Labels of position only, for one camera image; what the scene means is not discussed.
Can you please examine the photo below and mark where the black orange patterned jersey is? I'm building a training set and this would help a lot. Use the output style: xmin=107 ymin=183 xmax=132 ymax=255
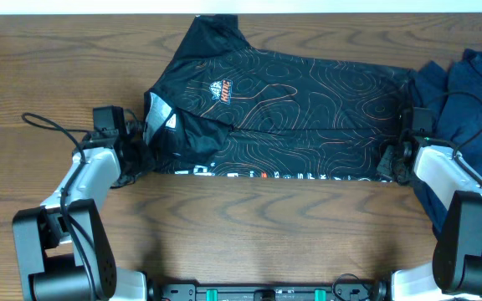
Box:
xmin=143 ymin=15 xmax=413 ymax=181

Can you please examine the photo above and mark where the navy blue garment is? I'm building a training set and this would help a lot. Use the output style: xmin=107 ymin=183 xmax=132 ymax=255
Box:
xmin=408 ymin=37 xmax=482 ymax=247

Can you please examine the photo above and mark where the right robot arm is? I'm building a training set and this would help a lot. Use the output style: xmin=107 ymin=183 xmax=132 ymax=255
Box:
xmin=372 ymin=107 xmax=482 ymax=300

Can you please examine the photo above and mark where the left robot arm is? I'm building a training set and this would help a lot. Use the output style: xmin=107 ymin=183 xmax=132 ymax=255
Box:
xmin=12 ymin=106 xmax=153 ymax=301

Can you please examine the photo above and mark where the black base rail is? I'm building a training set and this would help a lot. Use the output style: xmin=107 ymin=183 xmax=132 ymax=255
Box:
xmin=147 ymin=280 xmax=391 ymax=301

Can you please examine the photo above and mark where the left black cable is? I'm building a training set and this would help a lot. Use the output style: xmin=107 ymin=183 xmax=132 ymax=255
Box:
xmin=21 ymin=111 xmax=100 ymax=301

